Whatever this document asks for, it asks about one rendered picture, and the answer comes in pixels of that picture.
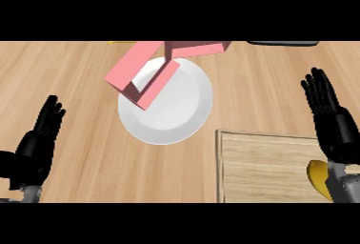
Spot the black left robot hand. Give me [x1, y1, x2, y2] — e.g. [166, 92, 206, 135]
[0, 94, 68, 192]

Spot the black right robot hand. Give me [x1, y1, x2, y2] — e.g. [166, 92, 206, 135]
[299, 67, 360, 166]

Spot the yellow lemon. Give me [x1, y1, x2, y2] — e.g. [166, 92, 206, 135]
[307, 159, 335, 202]

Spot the pale wooden tray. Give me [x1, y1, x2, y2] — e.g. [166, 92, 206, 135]
[214, 129, 360, 204]

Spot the white round plate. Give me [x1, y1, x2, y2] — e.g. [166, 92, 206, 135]
[116, 56, 214, 146]

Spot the dark grey flat object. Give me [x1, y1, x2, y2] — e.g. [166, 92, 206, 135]
[246, 41, 320, 48]

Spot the pink box frame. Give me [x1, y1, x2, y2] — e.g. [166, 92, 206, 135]
[103, 41, 233, 112]

